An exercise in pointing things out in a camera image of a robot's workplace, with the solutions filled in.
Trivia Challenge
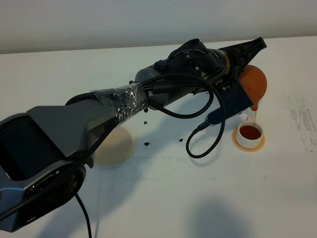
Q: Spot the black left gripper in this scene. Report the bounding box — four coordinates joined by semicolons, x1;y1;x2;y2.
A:
155;37;267;94

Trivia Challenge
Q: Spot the brown clay teapot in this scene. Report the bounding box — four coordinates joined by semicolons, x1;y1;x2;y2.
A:
239;65;267;111

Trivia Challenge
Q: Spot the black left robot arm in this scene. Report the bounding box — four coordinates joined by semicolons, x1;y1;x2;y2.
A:
0;37;267;233

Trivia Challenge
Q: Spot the beige round teapot coaster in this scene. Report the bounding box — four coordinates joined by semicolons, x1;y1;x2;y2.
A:
95;126;133;165

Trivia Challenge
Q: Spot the near orange cup coaster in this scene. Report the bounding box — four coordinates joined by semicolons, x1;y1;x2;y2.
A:
232;128;265;152

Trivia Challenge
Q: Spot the near white teacup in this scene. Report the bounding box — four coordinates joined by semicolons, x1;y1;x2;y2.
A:
236;117;264;148

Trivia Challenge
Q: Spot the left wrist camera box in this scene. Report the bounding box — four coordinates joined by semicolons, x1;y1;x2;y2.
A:
207;79;253;125

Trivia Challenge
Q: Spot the black braided camera cable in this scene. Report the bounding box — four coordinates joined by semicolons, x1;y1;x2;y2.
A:
65;73;226;158

